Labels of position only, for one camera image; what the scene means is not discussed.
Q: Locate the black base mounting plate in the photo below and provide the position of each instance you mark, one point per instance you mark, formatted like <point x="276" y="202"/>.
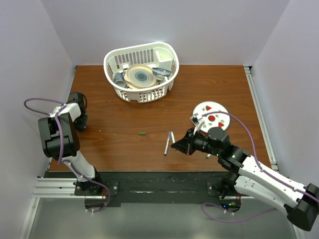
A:
<point x="170" y="188"/>

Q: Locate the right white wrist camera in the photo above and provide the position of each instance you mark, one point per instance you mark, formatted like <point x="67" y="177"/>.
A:
<point x="198" y="121"/>

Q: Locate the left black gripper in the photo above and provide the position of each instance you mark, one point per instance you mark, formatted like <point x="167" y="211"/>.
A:
<point x="80" y="127"/>

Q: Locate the white plastic dish basket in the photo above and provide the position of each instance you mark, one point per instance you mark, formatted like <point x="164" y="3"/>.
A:
<point x="155" y="54"/>

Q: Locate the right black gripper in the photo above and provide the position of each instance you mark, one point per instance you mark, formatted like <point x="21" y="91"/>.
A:
<point x="182" y="145"/>

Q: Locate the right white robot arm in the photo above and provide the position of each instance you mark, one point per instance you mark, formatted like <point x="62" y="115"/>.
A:
<point x="249" y="177"/>

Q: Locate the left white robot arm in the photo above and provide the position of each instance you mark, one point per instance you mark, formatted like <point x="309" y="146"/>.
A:
<point x="59" y="139"/>

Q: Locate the blue patterned white bowl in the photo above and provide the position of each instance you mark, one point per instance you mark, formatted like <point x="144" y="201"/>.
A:
<point x="161" y="73"/>

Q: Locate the white thin pen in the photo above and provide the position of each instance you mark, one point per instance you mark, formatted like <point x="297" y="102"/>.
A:
<point x="173" y="139"/>

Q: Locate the watermelon pattern round plate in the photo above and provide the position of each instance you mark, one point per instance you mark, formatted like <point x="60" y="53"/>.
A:
<point x="212" y="120"/>

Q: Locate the beige blue-centred plate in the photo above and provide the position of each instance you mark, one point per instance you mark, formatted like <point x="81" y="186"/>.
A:
<point x="140" y="76"/>

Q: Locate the grey-white mug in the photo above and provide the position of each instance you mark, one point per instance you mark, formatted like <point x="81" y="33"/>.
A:
<point x="119" y="79"/>

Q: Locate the aluminium frame rail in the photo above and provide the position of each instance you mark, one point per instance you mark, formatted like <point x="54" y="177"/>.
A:
<point x="260" y="116"/>

